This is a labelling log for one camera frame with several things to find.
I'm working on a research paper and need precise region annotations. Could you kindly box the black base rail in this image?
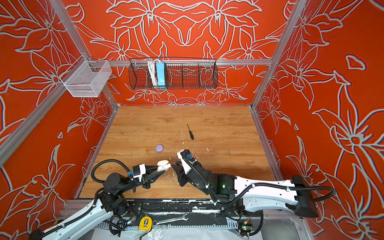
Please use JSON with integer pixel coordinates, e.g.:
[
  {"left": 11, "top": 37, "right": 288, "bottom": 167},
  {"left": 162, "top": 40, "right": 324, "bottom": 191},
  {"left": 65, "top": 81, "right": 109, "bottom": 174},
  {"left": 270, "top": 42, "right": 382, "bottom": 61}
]
[{"left": 127, "top": 199, "right": 261, "bottom": 218}]

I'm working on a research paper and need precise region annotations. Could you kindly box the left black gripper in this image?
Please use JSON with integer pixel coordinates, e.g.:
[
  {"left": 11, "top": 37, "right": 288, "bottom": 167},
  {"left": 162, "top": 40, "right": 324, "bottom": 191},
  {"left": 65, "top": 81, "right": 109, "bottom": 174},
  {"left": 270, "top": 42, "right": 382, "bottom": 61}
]
[{"left": 119, "top": 165, "right": 164, "bottom": 194}]

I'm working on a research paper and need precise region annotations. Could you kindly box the light blue power bank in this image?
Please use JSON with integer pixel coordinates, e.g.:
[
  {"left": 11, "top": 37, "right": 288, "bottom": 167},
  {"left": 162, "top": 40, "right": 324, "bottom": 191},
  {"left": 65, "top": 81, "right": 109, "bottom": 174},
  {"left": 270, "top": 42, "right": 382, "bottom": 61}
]
[{"left": 156, "top": 62, "right": 166, "bottom": 88}]

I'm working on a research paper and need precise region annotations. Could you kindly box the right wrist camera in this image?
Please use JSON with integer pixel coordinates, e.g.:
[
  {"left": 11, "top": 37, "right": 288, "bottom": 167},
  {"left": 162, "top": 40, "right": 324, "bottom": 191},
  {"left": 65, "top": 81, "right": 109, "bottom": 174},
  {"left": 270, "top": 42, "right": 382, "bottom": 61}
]
[{"left": 175, "top": 149, "right": 193, "bottom": 175}]

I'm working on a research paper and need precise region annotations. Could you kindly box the black screwdriver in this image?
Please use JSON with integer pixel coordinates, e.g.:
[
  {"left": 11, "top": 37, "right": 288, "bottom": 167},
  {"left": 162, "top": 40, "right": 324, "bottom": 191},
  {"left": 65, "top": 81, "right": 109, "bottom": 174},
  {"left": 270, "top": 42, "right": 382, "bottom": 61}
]
[{"left": 187, "top": 124, "right": 195, "bottom": 140}]

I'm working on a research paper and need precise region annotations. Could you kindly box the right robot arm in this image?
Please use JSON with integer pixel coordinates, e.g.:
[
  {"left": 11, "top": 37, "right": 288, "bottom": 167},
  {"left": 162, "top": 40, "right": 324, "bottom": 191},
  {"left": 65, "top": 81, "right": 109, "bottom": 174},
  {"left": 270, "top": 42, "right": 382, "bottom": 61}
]
[{"left": 172, "top": 158, "right": 337, "bottom": 218}]

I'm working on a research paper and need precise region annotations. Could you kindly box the silver wrench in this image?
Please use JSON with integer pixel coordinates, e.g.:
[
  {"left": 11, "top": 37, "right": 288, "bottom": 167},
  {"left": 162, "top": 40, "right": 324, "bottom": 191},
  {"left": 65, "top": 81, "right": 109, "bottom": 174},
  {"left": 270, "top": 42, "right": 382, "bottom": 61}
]
[{"left": 153, "top": 214, "right": 189, "bottom": 226}]

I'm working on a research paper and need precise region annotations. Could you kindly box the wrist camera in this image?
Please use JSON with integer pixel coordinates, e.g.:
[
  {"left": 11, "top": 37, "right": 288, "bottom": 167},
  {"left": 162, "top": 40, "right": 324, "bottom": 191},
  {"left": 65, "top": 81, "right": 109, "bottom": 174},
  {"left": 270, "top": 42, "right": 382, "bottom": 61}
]
[
  {"left": 175, "top": 149, "right": 193, "bottom": 175},
  {"left": 128, "top": 164, "right": 147, "bottom": 183}
]

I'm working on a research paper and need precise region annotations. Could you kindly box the white coiled cable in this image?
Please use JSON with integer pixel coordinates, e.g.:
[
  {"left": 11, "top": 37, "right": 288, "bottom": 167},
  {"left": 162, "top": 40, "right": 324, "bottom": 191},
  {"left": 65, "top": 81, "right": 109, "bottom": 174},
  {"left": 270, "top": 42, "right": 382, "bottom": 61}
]
[{"left": 147, "top": 59, "right": 159, "bottom": 87}]

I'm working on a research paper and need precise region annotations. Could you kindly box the yellow tape measure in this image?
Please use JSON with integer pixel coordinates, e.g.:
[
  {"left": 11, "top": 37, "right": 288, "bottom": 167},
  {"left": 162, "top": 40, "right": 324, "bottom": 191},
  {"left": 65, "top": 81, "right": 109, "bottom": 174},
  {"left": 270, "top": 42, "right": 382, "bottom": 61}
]
[{"left": 138, "top": 216, "right": 153, "bottom": 232}]

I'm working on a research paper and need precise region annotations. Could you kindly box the black wire wall basket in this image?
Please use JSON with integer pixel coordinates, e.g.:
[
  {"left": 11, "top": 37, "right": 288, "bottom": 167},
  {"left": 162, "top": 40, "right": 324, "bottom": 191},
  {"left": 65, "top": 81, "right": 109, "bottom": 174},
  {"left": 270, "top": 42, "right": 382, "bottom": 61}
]
[{"left": 128, "top": 57, "right": 219, "bottom": 90}]

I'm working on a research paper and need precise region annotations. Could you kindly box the white mesh wall basket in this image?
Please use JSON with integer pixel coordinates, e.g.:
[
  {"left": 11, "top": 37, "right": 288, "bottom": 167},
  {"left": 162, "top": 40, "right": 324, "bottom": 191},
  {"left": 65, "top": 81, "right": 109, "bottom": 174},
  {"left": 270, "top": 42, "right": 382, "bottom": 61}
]
[{"left": 61, "top": 61, "right": 112, "bottom": 98}]

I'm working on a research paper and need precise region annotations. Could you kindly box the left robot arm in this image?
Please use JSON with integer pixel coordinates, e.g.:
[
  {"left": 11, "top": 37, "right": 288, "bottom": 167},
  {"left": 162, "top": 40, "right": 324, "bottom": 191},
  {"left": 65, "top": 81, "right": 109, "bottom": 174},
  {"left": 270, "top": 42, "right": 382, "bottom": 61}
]
[{"left": 29, "top": 159, "right": 170, "bottom": 240}]

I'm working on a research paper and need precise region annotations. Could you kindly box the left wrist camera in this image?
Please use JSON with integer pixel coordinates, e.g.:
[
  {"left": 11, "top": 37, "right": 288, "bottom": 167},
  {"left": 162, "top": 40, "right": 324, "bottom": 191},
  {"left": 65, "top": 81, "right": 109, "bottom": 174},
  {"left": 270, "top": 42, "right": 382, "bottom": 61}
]
[{"left": 128, "top": 164, "right": 147, "bottom": 183}]

